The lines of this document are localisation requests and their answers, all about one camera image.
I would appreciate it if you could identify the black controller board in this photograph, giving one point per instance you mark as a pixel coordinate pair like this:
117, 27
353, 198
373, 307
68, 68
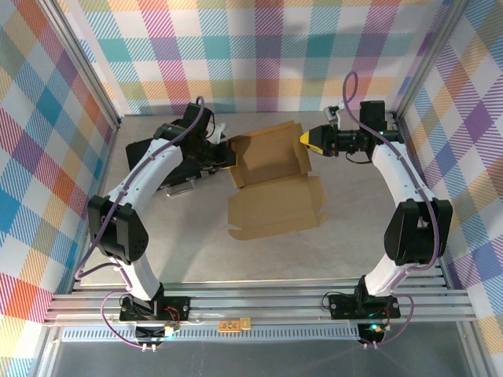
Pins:
371, 331
151, 333

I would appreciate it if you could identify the brown cardboard paper box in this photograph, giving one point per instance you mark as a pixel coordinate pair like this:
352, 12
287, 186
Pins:
275, 204

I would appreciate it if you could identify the aluminium side rail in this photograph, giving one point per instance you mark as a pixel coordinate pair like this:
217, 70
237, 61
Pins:
443, 277
105, 176

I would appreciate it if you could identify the aluminium frame rails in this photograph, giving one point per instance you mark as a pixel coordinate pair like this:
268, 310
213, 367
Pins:
255, 304

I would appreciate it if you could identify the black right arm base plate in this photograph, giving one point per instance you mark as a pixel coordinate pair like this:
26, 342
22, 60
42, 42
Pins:
342, 306

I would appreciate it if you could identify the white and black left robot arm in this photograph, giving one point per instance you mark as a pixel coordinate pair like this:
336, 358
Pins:
149, 173

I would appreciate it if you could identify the small orange circuit board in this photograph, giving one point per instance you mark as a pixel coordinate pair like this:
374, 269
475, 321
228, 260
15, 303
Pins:
230, 326

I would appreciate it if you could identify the black flat case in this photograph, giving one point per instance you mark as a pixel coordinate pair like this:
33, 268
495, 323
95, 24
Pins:
135, 155

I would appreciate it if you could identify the black left controller board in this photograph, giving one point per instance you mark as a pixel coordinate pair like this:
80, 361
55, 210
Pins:
151, 333

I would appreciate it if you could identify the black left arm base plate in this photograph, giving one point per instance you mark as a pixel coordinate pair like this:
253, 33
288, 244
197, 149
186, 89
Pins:
178, 308

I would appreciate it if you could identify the aluminium corner post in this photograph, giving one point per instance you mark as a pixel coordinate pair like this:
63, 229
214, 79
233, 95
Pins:
82, 61
428, 59

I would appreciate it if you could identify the black right controller board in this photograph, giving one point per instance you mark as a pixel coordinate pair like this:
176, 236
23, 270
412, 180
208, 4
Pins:
371, 331

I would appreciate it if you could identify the small pale wooden block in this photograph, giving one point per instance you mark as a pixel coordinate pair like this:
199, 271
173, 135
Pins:
246, 323

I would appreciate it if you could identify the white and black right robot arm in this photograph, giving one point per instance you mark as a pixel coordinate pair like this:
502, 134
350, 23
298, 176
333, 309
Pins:
397, 176

